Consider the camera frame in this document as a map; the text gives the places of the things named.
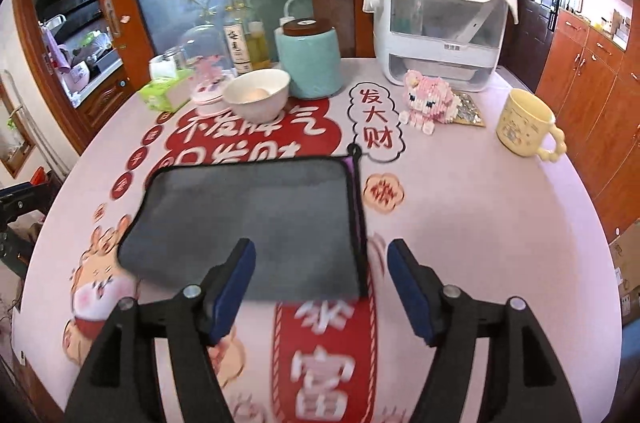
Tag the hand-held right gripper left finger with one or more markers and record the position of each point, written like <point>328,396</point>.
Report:
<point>231,298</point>

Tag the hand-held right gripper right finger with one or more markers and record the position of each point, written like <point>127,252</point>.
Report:
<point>409,293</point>

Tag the grey towel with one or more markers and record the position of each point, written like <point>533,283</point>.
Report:
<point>250,223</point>

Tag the pink brick toy figure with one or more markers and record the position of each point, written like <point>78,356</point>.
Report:
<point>431,104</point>

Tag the gold patterned coaster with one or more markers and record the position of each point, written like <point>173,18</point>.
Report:
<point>470,110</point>

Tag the white bowl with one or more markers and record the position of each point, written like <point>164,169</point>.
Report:
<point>257,98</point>

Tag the yellow mug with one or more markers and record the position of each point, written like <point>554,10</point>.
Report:
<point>526,124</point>

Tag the green tissue pack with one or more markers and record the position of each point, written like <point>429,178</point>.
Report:
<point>162,92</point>

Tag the cardboard box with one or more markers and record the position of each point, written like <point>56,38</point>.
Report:
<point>625,263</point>

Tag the glass dome ornament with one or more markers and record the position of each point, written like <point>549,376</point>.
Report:
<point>207,58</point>

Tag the glass jar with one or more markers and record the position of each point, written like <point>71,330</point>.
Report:
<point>170,59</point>

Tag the teal ceramic jar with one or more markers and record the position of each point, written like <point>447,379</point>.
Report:
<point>310,63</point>

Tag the yellow oil bottle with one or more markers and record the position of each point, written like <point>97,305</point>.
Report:
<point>258,48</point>

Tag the white countertop appliance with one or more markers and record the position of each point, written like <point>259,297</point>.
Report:
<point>435,33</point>

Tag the clear bottle with label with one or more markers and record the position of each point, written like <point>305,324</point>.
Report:
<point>240,33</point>

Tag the wooden cabinet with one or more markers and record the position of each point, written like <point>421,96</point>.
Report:
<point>595,103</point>

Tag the dark wooden door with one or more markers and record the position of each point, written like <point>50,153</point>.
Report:
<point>537,3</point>

